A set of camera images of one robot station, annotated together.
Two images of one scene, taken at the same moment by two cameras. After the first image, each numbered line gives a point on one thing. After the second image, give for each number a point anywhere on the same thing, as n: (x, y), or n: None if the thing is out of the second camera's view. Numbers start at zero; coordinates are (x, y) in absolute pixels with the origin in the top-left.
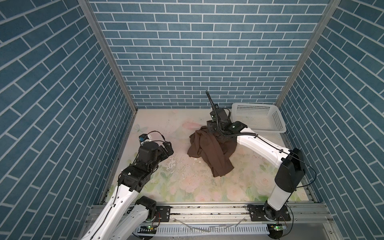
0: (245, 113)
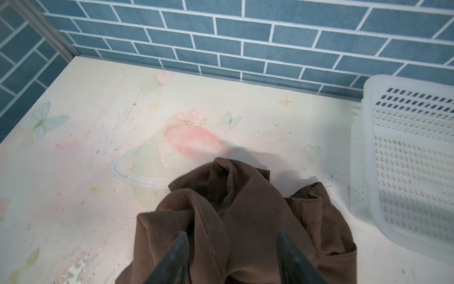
0: (402, 160)
